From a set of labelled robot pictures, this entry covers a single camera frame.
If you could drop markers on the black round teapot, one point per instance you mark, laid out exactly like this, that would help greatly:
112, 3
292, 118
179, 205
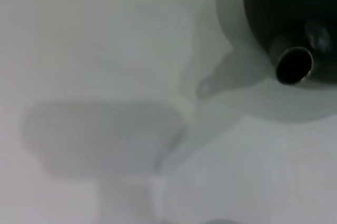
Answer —
284, 10

